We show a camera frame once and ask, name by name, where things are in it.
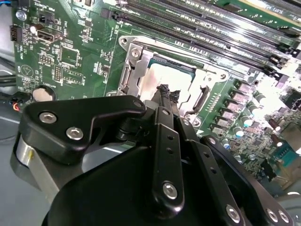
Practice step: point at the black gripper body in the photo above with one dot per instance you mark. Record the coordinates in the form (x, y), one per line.
(105, 195)

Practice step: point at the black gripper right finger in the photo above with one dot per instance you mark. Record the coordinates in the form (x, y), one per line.
(235, 188)

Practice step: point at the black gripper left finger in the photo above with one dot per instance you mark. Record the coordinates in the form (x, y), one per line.
(70, 113)

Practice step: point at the metal socket cover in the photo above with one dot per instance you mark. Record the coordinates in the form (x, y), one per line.
(142, 66)

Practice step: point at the silver CPU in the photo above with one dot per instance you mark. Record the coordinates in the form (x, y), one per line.
(169, 75)

